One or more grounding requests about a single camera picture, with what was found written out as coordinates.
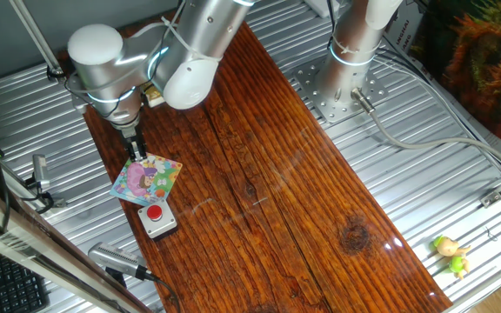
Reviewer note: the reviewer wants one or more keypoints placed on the aluminium frame bar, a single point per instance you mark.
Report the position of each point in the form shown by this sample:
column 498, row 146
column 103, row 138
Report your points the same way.
column 37, row 256

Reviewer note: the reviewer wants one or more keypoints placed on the orange green furry fabric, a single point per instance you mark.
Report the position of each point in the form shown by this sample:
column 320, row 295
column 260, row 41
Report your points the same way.
column 485, row 65

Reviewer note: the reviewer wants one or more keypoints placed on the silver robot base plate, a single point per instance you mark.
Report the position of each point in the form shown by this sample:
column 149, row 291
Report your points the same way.
column 333, row 111

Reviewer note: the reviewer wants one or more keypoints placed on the gold wrapped snack packet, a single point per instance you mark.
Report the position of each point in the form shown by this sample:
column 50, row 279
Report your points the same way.
column 155, row 97

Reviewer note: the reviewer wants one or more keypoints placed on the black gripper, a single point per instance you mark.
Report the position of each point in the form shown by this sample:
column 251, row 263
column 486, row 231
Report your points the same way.
column 131, row 135

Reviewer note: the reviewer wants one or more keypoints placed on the green and tan toy figure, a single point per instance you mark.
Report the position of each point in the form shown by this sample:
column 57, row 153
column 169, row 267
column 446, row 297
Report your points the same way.
column 450, row 254

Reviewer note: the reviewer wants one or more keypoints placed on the white printed cardboard box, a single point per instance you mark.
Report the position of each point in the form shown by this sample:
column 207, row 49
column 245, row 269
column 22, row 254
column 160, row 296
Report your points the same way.
column 400, row 30

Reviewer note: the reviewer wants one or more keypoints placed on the small grey mounted camera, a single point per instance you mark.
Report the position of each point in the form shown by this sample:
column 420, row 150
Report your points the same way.
column 40, row 171

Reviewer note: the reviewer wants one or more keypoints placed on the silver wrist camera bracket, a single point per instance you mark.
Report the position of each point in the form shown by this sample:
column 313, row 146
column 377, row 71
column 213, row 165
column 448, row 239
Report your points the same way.
column 76, row 102

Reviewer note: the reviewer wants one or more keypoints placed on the grey box with red button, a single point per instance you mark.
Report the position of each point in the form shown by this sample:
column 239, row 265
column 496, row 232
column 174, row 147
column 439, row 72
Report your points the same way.
column 157, row 222

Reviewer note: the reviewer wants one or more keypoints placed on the silver ribbed camera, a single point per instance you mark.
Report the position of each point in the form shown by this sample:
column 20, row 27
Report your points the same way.
column 115, row 257

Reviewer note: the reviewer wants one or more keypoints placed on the black keyboard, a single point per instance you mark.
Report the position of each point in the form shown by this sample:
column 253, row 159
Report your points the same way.
column 11, row 287

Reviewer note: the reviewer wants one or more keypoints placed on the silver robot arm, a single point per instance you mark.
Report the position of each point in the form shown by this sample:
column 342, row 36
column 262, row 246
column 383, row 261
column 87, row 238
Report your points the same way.
column 198, row 52

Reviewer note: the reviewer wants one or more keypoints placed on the slim metal pole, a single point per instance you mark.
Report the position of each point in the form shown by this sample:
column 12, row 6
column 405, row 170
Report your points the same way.
column 37, row 39

